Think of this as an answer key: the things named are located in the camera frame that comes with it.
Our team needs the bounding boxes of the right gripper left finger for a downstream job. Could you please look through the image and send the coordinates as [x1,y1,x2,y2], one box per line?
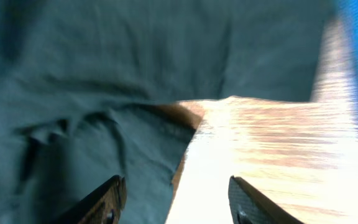
[52,175,127,224]

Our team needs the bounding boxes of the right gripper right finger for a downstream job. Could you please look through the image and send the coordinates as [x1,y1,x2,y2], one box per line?
[228,176,303,224]

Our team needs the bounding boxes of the black shorts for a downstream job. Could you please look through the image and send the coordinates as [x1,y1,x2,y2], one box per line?
[0,0,334,223]

